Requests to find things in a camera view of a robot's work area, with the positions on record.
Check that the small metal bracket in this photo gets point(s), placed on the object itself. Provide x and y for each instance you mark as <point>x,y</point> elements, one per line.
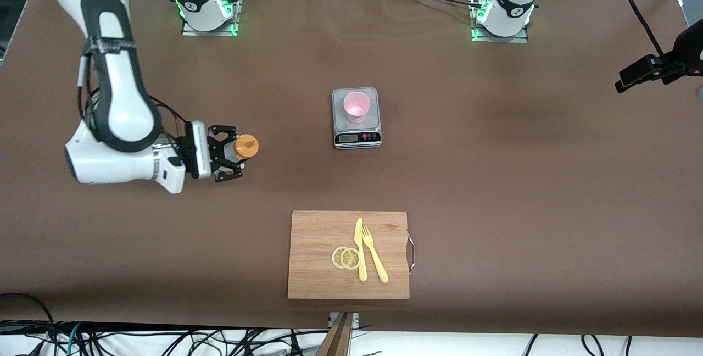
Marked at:
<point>356,318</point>

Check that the yellow plastic fork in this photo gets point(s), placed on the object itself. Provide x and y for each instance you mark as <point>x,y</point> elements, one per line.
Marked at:
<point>377,262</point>

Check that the silver digital kitchen scale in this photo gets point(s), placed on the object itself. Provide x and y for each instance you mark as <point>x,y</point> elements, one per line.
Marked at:
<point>357,137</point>

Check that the pink plastic cup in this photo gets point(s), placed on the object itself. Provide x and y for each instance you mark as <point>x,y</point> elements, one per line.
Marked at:
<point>357,106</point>

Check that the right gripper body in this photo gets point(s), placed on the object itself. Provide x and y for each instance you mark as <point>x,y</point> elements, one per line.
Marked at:
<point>217,154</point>

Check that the wooden post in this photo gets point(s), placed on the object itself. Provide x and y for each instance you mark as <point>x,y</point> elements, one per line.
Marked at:
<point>338,339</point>

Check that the lemon slice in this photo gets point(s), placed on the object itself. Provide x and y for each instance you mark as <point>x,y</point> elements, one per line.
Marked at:
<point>335,257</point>
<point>350,259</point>

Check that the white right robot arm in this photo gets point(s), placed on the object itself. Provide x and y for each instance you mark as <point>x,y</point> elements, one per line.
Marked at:
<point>104,166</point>

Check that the wooden cutting board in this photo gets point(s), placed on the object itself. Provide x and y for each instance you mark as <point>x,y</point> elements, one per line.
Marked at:
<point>318,268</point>

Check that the brown table cover mat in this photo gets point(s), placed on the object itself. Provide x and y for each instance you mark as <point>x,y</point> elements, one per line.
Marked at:
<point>494,180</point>

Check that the clear sauce bottle orange cap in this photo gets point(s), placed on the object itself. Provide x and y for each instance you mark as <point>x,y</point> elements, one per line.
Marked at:
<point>246,146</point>

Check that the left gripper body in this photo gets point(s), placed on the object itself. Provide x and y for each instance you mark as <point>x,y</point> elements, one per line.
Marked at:
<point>676,61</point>

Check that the yellow plastic knife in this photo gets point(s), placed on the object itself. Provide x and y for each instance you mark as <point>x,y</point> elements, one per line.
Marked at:
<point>361,262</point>

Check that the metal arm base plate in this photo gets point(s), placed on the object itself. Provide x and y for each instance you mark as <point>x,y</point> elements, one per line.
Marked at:
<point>208,32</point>
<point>500,39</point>

